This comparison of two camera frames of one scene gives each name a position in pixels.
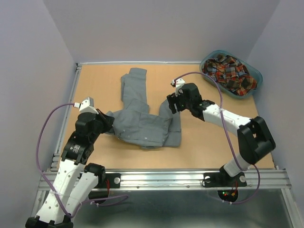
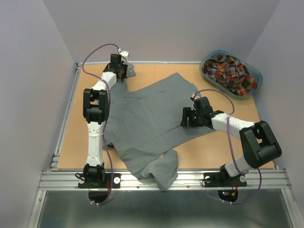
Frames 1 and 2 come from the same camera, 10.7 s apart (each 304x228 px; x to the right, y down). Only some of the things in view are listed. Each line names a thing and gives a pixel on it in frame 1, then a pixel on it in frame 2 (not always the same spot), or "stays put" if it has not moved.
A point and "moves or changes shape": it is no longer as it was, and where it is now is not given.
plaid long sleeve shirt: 231,73 stays put
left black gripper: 108,125 -> 123,76
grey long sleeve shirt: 134,124 moves or changes shape
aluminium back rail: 79,63 stays put
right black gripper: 172,99 -> 187,112
